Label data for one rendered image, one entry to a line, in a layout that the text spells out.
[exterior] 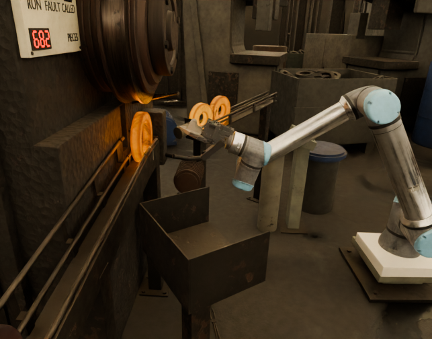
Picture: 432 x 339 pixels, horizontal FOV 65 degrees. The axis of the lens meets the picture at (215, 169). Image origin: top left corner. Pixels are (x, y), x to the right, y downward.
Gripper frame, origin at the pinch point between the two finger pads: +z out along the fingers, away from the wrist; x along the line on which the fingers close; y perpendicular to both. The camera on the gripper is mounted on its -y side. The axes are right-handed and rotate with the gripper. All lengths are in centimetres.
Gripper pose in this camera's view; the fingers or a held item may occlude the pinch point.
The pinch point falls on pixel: (181, 129)
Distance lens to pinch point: 138.5
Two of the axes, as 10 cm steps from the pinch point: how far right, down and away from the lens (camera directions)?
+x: -0.5, 3.8, -9.2
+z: -9.4, -3.3, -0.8
